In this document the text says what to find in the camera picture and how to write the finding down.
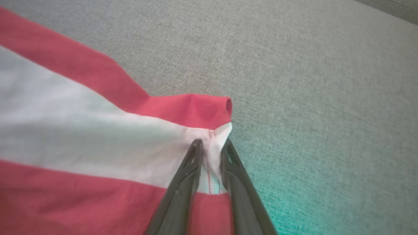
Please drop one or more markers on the red shorts wide white stripe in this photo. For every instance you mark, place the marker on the red shorts wide white stripe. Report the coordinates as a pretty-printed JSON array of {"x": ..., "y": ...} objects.
[{"x": 81, "y": 137}]

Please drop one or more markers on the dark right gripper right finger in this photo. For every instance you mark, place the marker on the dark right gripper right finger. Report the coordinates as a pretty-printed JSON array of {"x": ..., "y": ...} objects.
[{"x": 243, "y": 202}]

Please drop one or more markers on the grey sofa back cushion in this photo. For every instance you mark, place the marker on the grey sofa back cushion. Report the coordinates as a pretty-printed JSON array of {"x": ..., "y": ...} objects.
[{"x": 396, "y": 6}]

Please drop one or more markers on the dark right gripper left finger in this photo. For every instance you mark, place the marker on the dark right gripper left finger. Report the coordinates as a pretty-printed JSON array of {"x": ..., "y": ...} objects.
[{"x": 178, "y": 202}]

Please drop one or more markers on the grey sofa seat cushion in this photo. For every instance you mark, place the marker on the grey sofa seat cushion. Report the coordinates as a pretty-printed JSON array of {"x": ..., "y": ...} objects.
[{"x": 310, "y": 98}]

